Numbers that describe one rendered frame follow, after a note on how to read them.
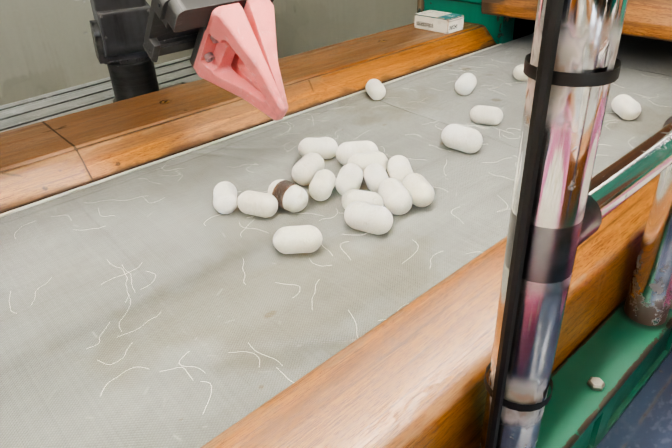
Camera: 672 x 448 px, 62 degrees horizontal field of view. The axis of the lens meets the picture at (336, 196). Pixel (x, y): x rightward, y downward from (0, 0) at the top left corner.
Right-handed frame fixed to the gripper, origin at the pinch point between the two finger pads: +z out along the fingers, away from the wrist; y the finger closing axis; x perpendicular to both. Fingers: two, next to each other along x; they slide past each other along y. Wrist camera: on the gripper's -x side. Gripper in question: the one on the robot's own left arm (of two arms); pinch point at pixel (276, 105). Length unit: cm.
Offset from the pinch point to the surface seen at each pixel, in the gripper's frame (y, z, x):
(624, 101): 32.3, 12.1, -2.9
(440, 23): 40.6, -11.2, 14.4
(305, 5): 121, -94, 117
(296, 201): -1.1, 6.2, 2.8
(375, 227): 0.7, 11.1, -1.0
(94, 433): -19.1, 13.2, -1.5
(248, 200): -3.6, 4.4, 4.1
